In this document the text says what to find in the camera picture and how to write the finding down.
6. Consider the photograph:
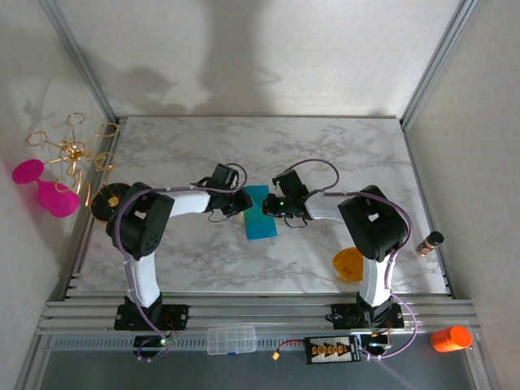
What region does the clear plastic organizer box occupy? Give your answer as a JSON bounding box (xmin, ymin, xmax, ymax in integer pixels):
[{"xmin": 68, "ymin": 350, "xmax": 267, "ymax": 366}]
[{"xmin": 206, "ymin": 325, "xmax": 257, "ymax": 356}]

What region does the blue square paper sheet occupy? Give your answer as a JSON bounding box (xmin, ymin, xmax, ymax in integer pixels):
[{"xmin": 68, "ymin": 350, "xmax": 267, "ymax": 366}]
[{"xmin": 242, "ymin": 184, "xmax": 280, "ymax": 241}]

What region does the grey slotted cable duct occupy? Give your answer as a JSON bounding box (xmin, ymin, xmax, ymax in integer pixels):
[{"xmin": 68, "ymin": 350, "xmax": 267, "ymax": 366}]
[{"xmin": 52, "ymin": 336, "xmax": 434, "ymax": 351}]

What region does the small black controller board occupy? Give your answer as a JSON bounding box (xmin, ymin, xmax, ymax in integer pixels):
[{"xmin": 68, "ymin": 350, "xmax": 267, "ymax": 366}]
[
  {"xmin": 132, "ymin": 335, "xmax": 171, "ymax": 351},
  {"xmin": 361, "ymin": 333, "xmax": 393, "ymax": 351}
]

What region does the orange plastic cup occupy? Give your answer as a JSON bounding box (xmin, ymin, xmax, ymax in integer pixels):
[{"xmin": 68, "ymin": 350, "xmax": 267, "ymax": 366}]
[{"xmin": 430, "ymin": 325, "xmax": 474, "ymax": 353}]

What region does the black charging board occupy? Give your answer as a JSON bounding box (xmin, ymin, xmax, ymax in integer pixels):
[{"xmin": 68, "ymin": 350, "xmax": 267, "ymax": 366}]
[{"xmin": 304, "ymin": 335, "xmax": 362, "ymax": 364}]

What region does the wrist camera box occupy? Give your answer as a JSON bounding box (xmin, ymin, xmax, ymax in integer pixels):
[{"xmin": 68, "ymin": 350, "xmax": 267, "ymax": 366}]
[
  {"xmin": 271, "ymin": 169, "xmax": 309, "ymax": 198},
  {"xmin": 210, "ymin": 162, "xmax": 241, "ymax": 192}
]

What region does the aluminium side rail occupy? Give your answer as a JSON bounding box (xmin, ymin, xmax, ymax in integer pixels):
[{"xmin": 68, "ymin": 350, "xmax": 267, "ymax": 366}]
[
  {"xmin": 400, "ymin": 117, "xmax": 456, "ymax": 300},
  {"xmin": 60, "ymin": 117, "xmax": 128, "ymax": 301}
]

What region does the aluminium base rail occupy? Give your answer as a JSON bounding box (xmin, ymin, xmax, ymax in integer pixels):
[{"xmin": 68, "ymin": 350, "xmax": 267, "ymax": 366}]
[{"xmin": 36, "ymin": 298, "xmax": 483, "ymax": 336}]

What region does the red wire yellow connector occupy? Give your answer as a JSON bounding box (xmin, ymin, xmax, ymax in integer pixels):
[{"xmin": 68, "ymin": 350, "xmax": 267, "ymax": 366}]
[{"xmin": 271, "ymin": 339, "xmax": 308, "ymax": 362}]

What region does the purple cable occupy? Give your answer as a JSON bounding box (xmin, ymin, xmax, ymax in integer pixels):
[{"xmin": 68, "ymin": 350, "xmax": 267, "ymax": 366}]
[
  {"xmin": 115, "ymin": 162, "xmax": 249, "ymax": 363},
  {"xmin": 279, "ymin": 158, "xmax": 419, "ymax": 362}
]

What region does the aluminium frame post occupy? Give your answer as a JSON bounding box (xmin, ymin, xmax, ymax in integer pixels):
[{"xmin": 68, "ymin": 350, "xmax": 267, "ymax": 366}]
[
  {"xmin": 400, "ymin": 0, "xmax": 479, "ymax": 129},
  {"xmin": 38, "ymin": 0, "xmax": 121, "ymax": 125}
]

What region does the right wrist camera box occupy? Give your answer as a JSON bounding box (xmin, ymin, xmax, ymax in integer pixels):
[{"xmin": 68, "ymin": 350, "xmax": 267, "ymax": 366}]
[{"xmin": 271, "ymin": 169, "xmax": 309, "ymax": 198}]

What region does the pink plastic wine glass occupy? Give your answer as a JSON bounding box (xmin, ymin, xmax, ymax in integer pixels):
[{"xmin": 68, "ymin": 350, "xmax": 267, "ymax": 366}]
[{"xmin": 11, "ymin": 158, "xmax": 81, "ymax": 219}]

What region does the orange plastic bowl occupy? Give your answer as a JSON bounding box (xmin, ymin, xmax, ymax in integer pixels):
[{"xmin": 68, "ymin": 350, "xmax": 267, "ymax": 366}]
[{"xmin": 331, "ymin": 246, "xmax": 366, "ymax": 284}]

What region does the gold wire cup rack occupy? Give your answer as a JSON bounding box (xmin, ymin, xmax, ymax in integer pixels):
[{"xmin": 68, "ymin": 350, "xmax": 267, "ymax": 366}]
[{"xmin": 26, "ymin": 112, "xmax": 135, "ymax": 225}]

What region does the small brown bottle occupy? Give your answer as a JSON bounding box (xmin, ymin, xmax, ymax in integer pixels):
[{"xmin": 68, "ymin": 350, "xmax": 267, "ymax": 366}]
[{"xmin": 414, "ymin": 230, "xmax": 444, "ymax": 257}]

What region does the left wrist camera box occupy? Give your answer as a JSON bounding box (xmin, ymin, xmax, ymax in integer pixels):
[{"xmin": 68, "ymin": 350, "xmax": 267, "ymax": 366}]
[{"xmin": 210, "ymin": 162, "xmax": 241, "ymax": 192}]

